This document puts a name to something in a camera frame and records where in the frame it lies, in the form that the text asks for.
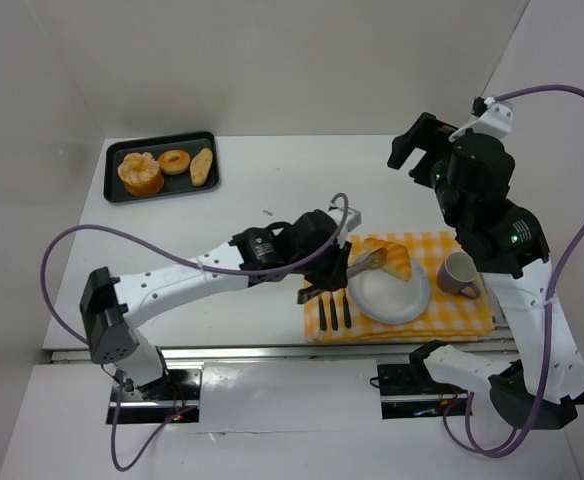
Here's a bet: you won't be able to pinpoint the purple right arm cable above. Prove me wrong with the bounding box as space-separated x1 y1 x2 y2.
442 84 584 458

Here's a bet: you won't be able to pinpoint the black handled fork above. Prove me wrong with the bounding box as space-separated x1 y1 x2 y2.
329 292 339 331

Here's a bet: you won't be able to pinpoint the ring donut bread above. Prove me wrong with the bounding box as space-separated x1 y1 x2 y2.
158 149 191 175

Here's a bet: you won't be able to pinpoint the black handled knife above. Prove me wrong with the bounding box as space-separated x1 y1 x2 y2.
317 296 327 331

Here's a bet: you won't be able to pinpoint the round fluted orange cake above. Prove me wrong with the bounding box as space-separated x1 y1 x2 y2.
117 152 164 197

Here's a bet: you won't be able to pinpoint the striped triangular bread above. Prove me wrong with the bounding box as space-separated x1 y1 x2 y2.
363 237 412 282

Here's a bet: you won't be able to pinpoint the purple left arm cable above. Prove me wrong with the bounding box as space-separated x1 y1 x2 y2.
39 192 350 472

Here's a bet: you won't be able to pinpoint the black baking tray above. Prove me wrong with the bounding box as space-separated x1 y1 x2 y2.
103 131 220 204

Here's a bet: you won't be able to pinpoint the white round plate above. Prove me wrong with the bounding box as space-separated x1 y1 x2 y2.
348 259 431 325

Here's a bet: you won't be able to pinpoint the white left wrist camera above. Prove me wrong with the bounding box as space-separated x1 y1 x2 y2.
327 202 362 237

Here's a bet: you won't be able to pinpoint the aluminium rail front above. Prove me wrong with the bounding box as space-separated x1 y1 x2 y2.
51 338 517 364

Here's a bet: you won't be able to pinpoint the silver metal tongs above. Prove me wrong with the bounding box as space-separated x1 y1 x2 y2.
296 248 388 305

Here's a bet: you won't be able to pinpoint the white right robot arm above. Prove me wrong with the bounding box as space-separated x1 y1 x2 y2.
388 112 584 430

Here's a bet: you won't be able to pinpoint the yellow white checkered cloth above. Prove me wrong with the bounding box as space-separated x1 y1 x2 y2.
304 232 494 343

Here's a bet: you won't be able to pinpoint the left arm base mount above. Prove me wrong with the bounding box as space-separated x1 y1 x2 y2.
106 364 203 425

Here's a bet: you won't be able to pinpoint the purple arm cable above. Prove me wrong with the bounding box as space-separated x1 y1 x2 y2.
442 84 584 458
39 192 350 472

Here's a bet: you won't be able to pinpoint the oval bread roll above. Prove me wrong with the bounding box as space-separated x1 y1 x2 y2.
189 148 214 187

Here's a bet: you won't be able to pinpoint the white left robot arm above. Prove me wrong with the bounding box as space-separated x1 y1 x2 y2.
79 206 361 399

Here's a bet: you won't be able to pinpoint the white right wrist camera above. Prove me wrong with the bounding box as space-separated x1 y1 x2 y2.
448 97 513 143

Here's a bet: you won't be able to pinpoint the gold black handled spoon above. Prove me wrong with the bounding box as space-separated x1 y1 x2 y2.
341 293 352 329

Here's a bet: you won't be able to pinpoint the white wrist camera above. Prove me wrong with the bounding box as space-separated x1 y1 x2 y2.
327 202 362 237
448 97 513 143

